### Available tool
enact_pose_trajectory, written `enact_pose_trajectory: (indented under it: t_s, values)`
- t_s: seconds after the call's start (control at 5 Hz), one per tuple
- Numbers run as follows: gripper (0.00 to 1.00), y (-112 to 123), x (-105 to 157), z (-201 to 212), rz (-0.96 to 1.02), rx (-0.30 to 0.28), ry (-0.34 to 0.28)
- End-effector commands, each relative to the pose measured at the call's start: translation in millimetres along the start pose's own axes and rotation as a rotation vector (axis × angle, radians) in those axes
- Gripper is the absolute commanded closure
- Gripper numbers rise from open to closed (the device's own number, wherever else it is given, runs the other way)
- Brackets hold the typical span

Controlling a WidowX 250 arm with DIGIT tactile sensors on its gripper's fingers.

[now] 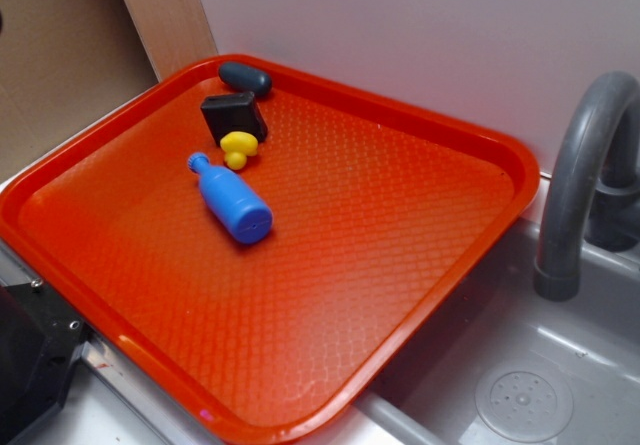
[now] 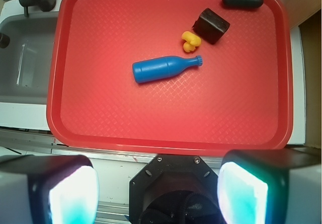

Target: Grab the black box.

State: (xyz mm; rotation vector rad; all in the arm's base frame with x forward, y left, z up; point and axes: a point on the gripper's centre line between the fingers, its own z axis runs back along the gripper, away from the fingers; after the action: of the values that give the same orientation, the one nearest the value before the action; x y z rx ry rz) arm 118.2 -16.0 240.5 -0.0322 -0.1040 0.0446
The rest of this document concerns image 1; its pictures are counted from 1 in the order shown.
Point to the light wooden board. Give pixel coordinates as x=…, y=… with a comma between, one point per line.
x=174, y=33

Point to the red plastic tray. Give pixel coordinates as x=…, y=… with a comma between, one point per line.
x=380, y=209

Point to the black box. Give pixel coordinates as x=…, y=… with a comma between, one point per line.
x=237, y=112

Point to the blue plastic bottle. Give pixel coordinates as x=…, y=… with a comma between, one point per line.
x=244, y=215

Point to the yellow rubber duck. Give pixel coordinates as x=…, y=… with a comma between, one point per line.
x=238, y=146

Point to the grey plastic sink basin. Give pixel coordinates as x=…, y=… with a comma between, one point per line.
x=497, y=364

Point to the dark grey oval object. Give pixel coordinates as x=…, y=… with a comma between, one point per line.
x=245, y=78

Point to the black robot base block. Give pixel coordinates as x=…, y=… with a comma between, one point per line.
x=42, y=337

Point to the grey toy faucet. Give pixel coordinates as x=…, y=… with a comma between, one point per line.
x=593, y=196

